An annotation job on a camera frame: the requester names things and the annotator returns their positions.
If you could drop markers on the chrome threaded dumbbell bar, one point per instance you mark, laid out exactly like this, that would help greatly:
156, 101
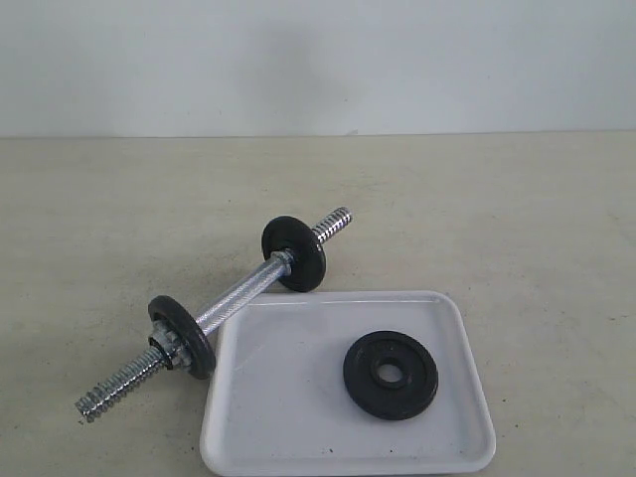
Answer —
103, 396

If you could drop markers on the black weight plate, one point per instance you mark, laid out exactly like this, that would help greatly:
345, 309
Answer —
390, 375

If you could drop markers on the black plate far bar end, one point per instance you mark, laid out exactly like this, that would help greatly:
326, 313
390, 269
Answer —
308, 266

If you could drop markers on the black plate bar end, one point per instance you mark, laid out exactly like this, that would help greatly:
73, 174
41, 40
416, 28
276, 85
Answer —
166, 309
308, 266

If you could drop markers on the white plastic tray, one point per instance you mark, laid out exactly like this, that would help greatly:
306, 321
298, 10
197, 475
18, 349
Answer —
278, 406

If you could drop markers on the black plate near bar end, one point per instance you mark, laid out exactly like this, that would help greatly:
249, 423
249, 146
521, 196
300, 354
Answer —
166, 309

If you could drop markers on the chrome spin lock collar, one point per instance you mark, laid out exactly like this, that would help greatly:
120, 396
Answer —
170, 346

